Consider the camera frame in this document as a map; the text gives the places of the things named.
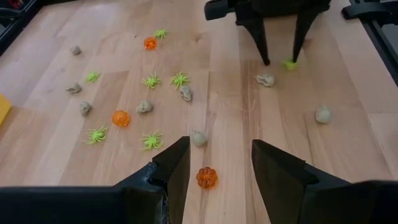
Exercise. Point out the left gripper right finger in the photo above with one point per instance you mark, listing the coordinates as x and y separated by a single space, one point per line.
273 174

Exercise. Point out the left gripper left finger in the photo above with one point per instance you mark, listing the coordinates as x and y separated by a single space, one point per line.
174 174

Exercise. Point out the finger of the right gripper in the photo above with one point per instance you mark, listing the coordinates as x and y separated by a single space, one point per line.
301 31
256 37

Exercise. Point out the orange translucent pumpkin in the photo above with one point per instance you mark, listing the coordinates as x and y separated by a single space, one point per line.
206 178
120 118
150 43

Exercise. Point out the yellow plastic basket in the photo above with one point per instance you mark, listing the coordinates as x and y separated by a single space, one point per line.
3 109

